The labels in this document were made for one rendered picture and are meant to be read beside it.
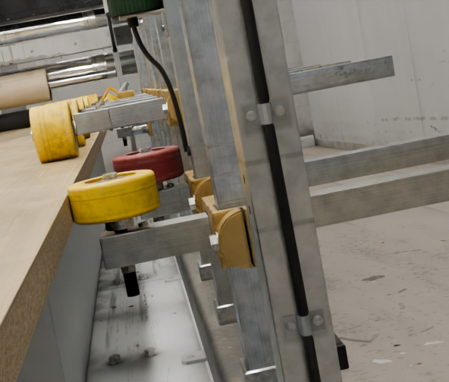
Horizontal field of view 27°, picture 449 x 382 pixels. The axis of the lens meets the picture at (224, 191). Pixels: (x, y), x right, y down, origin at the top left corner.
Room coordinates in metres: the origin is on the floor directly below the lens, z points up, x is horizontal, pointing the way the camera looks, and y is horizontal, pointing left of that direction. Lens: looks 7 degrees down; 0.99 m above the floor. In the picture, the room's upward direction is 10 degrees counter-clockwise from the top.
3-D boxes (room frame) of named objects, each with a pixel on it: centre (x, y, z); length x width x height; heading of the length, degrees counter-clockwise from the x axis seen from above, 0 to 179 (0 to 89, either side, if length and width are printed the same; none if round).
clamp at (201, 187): (1.10, 0.02, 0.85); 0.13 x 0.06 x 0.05; 5
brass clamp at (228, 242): (0.85, -0.01, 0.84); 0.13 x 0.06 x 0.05; 5
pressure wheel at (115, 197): (0.86, 0.10, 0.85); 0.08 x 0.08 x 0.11
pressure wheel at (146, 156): (1.11, 0.08, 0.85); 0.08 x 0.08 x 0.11
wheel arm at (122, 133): (3.12, 0.09, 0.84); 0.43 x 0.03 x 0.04; 95
